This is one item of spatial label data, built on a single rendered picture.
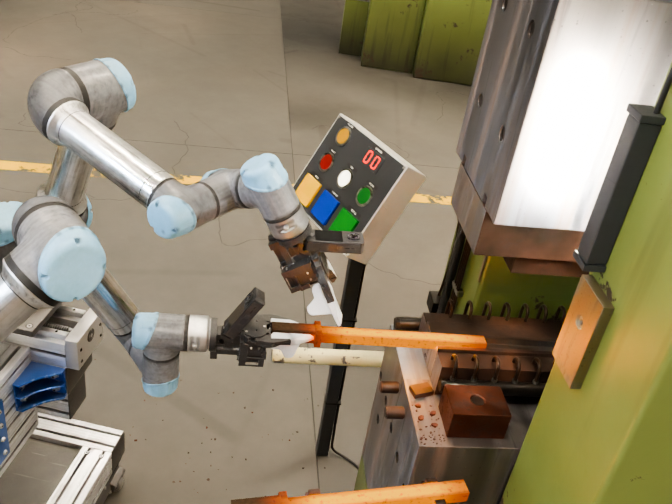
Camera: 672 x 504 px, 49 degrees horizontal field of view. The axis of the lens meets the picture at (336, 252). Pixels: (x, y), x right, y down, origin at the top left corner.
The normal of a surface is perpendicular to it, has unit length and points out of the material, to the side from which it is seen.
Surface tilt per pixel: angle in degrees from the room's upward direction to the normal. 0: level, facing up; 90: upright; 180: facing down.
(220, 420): 0
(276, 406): 0
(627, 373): 90
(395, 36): 90
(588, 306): 90
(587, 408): 90
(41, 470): 0
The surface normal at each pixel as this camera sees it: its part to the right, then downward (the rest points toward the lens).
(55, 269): 0.67, 0.41
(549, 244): 0.08, 0.54
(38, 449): 0.14, -0.83
